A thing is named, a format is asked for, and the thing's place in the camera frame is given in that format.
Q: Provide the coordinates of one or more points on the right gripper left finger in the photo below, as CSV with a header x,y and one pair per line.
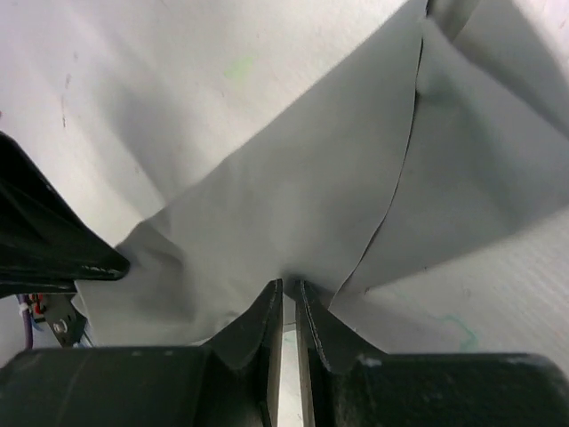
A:
x,y
230,380

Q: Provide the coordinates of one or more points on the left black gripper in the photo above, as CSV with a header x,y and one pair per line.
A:
x,y
46,248

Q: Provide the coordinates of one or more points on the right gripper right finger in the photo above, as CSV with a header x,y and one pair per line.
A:
x,y
346,381

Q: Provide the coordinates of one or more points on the grey underwear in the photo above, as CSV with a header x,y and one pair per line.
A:
x,y
443,132

